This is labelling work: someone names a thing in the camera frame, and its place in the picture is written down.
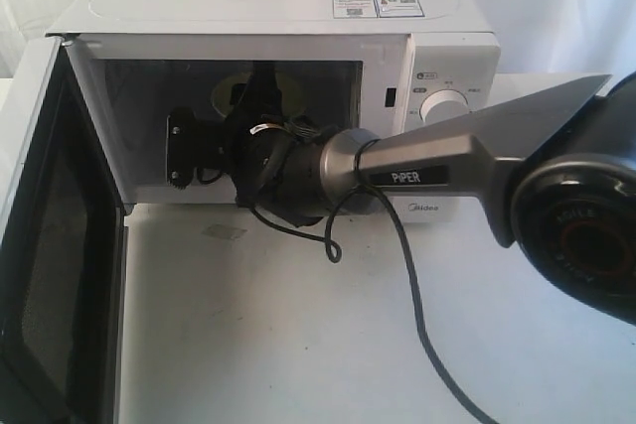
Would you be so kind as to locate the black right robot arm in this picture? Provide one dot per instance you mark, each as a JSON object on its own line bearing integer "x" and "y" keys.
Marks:
{"x": 553, "y": 171}

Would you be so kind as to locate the white microwave door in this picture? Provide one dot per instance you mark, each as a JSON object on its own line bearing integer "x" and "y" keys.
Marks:
{"x": 63, "y": 242}

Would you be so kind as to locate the white ceramic bowl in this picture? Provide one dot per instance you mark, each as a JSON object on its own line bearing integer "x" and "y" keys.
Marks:
{"x": 288, "y": 93}

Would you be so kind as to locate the clear tape patch on table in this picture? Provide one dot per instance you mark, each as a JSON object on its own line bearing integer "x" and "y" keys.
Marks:
{"x": 225, "y": 232}

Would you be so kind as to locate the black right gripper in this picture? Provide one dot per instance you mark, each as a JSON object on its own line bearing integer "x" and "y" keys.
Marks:
{"x": 259, "y": 140}

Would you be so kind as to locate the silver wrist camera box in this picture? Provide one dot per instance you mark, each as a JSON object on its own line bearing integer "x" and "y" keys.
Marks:
{"x": 195, "y": 149}

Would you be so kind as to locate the white Midea microwave body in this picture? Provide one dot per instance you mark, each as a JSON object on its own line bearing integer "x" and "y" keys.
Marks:
{"x": 136, "y": 60}

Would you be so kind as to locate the white plastic control dial knob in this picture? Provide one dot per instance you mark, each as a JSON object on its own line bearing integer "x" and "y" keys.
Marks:
{"x": 443, "y": 105}

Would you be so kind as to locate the blue white warning sticker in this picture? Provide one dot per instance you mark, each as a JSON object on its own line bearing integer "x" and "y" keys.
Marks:
{"x": 373, "y": 9}

